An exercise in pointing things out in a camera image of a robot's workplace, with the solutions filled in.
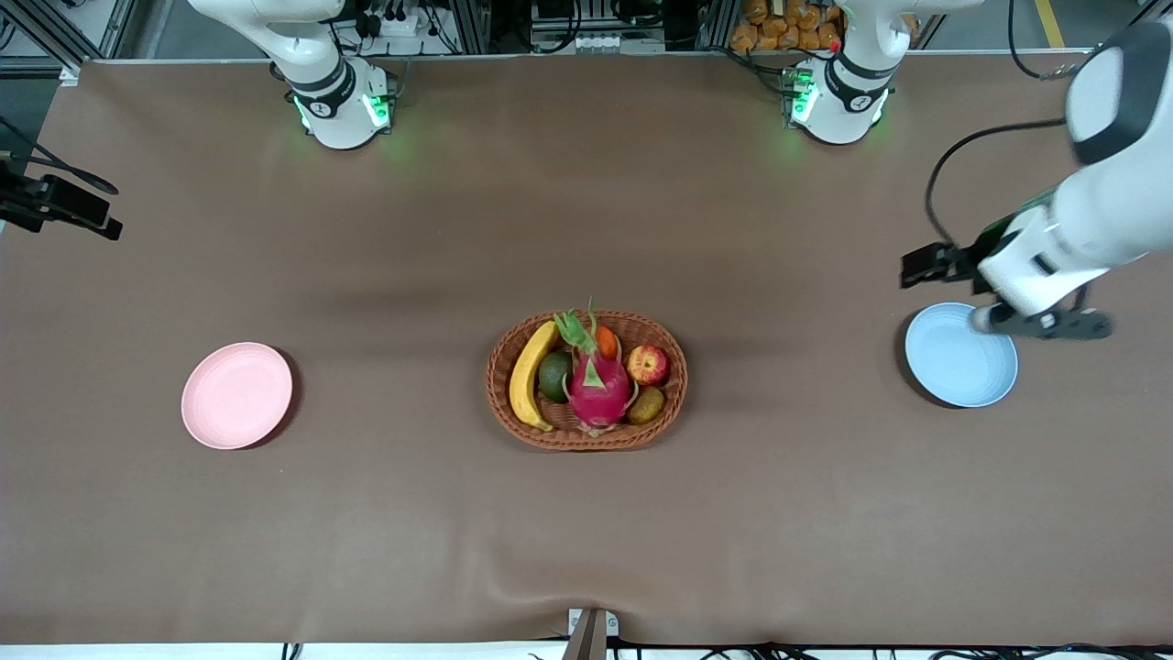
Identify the red apple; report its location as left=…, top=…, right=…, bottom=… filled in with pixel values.
left=627, top=344, right=671, bottom=387

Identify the yellow banana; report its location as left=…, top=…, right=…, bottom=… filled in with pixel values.
left=509, top=320, right=562, bottom=433

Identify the light blue plate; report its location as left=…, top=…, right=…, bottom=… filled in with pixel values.
left=904, top=302, right=1020, bottom=409

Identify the pink plate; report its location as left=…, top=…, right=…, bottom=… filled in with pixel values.
left=181, top=341, right=295, bottom=451

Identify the pile of orange objects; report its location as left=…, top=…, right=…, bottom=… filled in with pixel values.
left=730, top=0, right=844, bottom=53

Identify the brown kiwi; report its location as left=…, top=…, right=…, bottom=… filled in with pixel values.
left=627, top=386, right=667, bottom=425

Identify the pink dragon fruit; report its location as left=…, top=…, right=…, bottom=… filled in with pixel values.
left=553, top=298, right=640, bottom=436

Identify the white power strip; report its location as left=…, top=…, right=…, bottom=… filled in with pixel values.
left=341, top=7, right=439, bottom=39

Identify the green avocado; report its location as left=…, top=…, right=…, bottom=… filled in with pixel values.
left=537, top=350, right=575, bottom=404

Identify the grey electronics rack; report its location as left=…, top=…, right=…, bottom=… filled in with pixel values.
left=530, top=0, right=667, bottom=53

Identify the table cover cloth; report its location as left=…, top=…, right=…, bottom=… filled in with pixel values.
left=0, top=50, right=1173, bottom=647

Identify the brown wicker basket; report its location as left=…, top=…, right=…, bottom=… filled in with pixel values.
left=485, top=310, right=688, bottom=451

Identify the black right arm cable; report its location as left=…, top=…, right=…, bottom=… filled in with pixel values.
left=0, top=117, right=120, bottom=196

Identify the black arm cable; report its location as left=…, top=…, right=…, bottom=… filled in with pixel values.
left=0, top=117, right=120, bottom=196
left=924, top=117, right=1075, bottom=250

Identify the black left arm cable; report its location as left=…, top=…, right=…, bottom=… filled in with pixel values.
left=924, top=117, right=1075, bottom=250

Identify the metal camera pole bracket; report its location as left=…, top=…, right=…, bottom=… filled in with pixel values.
left=561, top=607, right=620, bottom=660

